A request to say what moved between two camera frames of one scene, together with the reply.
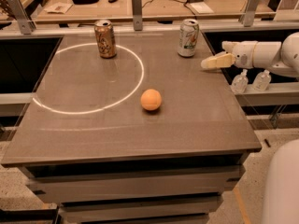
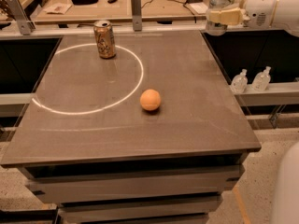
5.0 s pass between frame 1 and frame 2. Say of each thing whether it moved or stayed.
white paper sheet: stayed
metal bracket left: stayed
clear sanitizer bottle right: stayed
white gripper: moved
